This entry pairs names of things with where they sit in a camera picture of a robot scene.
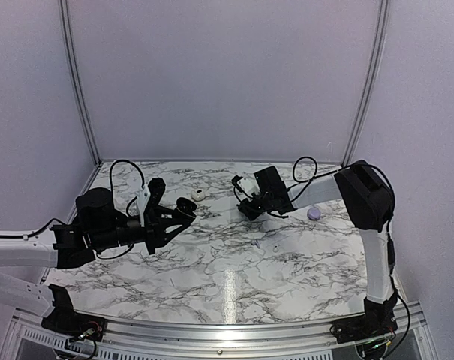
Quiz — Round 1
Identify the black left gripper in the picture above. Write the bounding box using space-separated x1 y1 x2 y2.
92 206 191 255

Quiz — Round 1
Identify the black earbud charging case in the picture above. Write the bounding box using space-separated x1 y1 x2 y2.
176 197 197 218

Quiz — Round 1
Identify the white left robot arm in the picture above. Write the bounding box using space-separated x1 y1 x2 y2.
0 187 197 334

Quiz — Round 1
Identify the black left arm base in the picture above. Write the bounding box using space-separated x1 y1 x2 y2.
41 284 107 341

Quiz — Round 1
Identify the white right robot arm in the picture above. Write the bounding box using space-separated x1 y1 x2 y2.
232 160 395 304

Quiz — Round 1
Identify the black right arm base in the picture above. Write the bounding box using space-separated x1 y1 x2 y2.
330 291 398 344

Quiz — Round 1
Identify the lavender round charging case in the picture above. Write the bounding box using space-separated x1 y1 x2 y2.
307 207 321 221

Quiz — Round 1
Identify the beige earbud charging case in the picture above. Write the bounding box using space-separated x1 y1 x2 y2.
191 189 206 202

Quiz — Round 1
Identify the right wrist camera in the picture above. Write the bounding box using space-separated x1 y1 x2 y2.
232 175 260 197

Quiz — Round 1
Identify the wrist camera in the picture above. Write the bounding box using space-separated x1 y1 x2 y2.
232 175 260 197
136 178 166 227

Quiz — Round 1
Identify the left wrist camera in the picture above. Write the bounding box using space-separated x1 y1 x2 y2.
136 178 166 227

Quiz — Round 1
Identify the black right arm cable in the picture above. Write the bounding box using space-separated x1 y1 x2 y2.
233 156 411 338

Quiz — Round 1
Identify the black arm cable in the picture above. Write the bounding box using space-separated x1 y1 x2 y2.
233 156 411 338
0 159 149 260

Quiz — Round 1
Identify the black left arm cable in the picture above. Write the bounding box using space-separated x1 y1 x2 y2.
0 159 149 260

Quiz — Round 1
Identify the aluminium front frame rail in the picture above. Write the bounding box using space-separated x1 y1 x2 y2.
8 307 426 360

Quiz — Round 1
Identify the right aluminium corner post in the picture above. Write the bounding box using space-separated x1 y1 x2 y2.
341 0 391 166

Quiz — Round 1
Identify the aluminium corner post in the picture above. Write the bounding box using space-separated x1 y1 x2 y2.
341 0 391 166
58 0 102 167

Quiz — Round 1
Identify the left aluminium corner post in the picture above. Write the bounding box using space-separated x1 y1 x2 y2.
58 0 102 167

